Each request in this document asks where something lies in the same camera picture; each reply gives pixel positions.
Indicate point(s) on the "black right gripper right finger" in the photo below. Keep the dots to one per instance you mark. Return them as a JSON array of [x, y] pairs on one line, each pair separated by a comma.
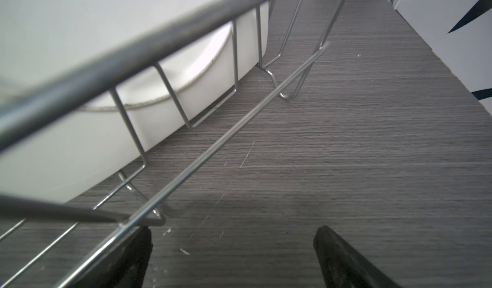
[[343, 266]]

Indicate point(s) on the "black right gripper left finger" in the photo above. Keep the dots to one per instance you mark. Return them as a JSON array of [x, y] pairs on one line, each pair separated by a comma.
[[124, 266]]

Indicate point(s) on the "round speckled plate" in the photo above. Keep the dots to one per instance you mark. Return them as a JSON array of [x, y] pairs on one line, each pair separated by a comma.
[[96, 57]]

